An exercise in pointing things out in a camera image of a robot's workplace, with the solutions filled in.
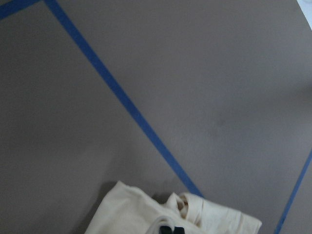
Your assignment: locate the beige long sleeve shirt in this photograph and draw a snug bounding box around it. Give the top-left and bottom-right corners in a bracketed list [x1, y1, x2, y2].
[86, 181, 262, 234]

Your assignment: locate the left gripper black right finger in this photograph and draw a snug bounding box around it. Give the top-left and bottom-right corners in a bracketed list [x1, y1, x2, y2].
[174, 227, 183, 234]

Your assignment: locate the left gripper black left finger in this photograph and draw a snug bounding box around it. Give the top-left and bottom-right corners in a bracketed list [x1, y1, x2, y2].
[160, 226, 172, 234]

